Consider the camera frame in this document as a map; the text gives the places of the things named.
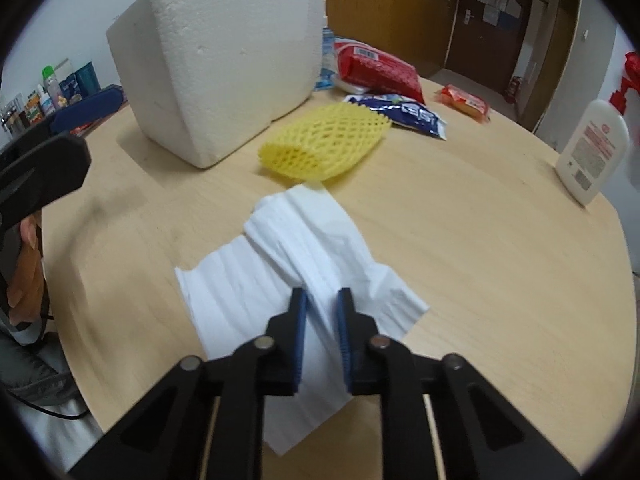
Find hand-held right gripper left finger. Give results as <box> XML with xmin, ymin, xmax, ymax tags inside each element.
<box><xmin>67</xmin><ymin>287</ymin><xmax>309</xmax><ymax>480</ymax></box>

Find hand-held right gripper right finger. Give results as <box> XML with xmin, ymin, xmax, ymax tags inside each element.
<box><xmin>336</xmin><ymin>287</ymin><xmax>583</xmax><ymax>480</ymax></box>

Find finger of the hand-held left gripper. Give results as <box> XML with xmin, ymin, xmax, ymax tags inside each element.
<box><xmin>0</xmin><ymin>132</ymin><xmax>92</xmax><ymax>226</ymax></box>
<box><xmin>0</xmin><ymin>118</ymin><xmax>57</xmax><ymax>162</ymax></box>

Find white tissue paper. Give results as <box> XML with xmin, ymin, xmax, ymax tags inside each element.
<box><xmin>173</xmin><ymin>183</ymin><xmax>431</xmax><ymax>456</ymax></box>

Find white foam box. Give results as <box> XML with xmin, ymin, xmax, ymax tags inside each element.
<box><xmin>105</xmin><ymin>0</ymin><xmax>326</xmax><ymax>169</ymax></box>

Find person's left hand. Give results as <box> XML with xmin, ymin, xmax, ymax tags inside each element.
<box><xmin>8</xmin><ymin>209</ymin><xmax>47</xmax><ymax>329</ymax></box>

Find orange carton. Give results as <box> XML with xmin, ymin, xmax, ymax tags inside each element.
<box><xmin>24</xmin><ymin>90</ymin><xmax>44</xmax><ymax>124</ymax></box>

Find black thermos flask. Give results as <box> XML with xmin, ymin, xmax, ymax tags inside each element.
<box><xmin>0</xmin><ymin>102</ymin><xmax>21</xmax><ymax>136</ymax></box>

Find blue pencil case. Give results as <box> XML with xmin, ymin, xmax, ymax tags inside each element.
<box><xmin>49</xmin><ymin>84</ymin><xmax>126</xmax><ymax>134</ymax></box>

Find dark teal canister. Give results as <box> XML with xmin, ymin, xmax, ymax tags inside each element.
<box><xmin>74</xmin><ymin>61</ymin><xmax>101</xmax><ymax>96</ymax></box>

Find yellow foam fruit net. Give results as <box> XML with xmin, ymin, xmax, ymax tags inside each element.
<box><xmin>257</xmin><ymin>101</ymin><xmax>392</xmax><ymax>184</ymax></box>

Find blue white snack packet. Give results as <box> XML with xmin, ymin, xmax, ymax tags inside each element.
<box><xmin>344</xmin><ymin>92</ymin><xmax>449</xmax><ymax>140</ymax></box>

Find small red snack packet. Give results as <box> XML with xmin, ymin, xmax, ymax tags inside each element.
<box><xmin>438</xmin><ymin>84</ymin><xmax>492</xmax><ymax>124</ymax></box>

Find large red snack packet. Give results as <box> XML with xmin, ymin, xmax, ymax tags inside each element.
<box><xmin>333</xmin><ymin>42</ymin><xmax>426</xmax><ymax>104</ymax></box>

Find white lotion pump bottle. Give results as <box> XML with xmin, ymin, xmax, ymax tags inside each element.
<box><xmin>554</xmin><ymin>79</ymin><xmax>640</xmax><ymax>207</ymax></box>

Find dark brown door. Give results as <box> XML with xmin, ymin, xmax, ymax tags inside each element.
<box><xmin>444</xmin><ymin>0</ymin><xmax>536</xmax><ymax>94</ymax></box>

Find wooden wardrobe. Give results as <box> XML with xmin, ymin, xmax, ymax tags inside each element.
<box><xmin>312</xmin><ymin>0</ymin><xmax>467</xmax><ymax>79</ymax></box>

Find light wooden side door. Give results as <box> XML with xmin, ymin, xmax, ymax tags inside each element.
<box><xmin>519</xmin><ymin>0</ymin><xmax>584</xmax><ymax>137</ymax></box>

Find papers on door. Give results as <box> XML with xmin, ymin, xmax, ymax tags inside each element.
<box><xmin>477</xmin><ymin>0</ymin><xmax>524</xmax><ymax>29</ymax></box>

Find red hanging ornament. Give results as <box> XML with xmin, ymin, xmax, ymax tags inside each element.
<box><xmin>624</xmin><ymin>51</ymin><xmax>640</xmax><ymax>94</ymax></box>

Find black cable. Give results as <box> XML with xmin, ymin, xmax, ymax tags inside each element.
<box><xmin>9</xmin><ymin>387</ymin><xmax>90</xmax><ymax>420</ymax></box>

